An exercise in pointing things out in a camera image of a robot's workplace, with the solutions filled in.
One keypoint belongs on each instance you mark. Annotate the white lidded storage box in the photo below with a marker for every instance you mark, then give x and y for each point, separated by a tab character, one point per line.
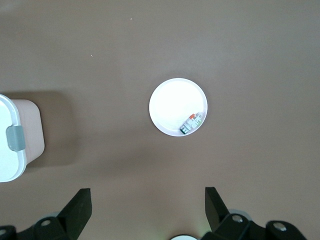
10	165

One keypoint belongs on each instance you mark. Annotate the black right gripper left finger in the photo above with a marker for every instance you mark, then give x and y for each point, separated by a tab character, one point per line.
75	216

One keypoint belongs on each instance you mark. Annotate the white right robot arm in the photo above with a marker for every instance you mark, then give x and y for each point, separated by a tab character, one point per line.
185	237

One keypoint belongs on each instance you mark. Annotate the white circuit breaker switch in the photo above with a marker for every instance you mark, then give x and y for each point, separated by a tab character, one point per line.
191	124

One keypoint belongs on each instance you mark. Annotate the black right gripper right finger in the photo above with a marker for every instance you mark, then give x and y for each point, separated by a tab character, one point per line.
218	217

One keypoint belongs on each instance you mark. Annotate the pink round plate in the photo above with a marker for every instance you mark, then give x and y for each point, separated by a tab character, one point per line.
172	105

